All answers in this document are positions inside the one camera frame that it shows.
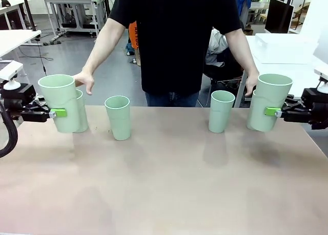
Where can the person's left hand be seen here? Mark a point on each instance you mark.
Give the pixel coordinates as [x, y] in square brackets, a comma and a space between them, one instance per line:
[251, 82]

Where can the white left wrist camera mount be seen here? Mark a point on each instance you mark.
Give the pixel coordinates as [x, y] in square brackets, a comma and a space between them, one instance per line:
[10, 68]

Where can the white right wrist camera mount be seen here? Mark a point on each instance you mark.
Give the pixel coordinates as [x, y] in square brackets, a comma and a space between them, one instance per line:
[323, 72]

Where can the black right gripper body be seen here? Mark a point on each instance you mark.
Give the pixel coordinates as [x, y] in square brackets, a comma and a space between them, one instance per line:
[319, 109]

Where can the grey white jacket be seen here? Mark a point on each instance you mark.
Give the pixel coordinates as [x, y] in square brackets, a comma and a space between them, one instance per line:
[215, 46]

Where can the white desk with dark underside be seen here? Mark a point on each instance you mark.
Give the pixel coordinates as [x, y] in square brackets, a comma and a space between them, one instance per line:
[12, 7]

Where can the pale green plastic cup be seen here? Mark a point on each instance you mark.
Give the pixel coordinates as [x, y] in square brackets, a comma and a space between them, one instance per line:
[221, 114]
[60, 96]
[271, 94]
[82, 112]
[118, 119]
[252, 117]

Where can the black stand pole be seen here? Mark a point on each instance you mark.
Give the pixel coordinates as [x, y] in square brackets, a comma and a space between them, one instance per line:
[28, 12]

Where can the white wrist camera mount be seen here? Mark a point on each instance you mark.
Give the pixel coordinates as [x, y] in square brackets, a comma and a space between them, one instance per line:
[10, 68]
[323, 72]

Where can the black frame wooden shelf rack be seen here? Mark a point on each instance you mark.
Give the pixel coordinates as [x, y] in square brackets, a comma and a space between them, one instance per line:
[301, 12]

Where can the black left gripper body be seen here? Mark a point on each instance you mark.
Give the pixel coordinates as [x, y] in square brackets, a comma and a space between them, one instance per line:
[18, 96]

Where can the black computer monitor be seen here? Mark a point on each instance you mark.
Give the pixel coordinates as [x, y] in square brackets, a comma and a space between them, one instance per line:
[278, 15]

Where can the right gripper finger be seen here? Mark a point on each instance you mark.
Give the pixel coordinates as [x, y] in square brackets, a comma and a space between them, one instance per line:
[294, 116]
[294, 103]

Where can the person in black T-shirt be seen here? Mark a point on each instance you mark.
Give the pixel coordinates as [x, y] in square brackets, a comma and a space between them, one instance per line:
[174, 40]

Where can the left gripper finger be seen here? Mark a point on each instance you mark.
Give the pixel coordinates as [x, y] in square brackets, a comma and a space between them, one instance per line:
[36, 116]
[38, 104]

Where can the person's right forearm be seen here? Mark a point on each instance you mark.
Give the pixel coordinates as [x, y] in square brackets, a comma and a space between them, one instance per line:
[98, 53]

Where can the black office chair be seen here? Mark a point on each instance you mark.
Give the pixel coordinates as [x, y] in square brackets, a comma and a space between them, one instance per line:
[225, 71]

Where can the person's right hand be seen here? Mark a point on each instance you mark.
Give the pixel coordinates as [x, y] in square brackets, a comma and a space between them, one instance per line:
[85, 81]

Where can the white rectangular basket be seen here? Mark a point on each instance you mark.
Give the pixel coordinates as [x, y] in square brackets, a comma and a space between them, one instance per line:
[282, 48]

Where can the person's left forearm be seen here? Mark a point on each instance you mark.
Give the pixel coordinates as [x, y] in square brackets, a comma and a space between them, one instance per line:
[244, 55]

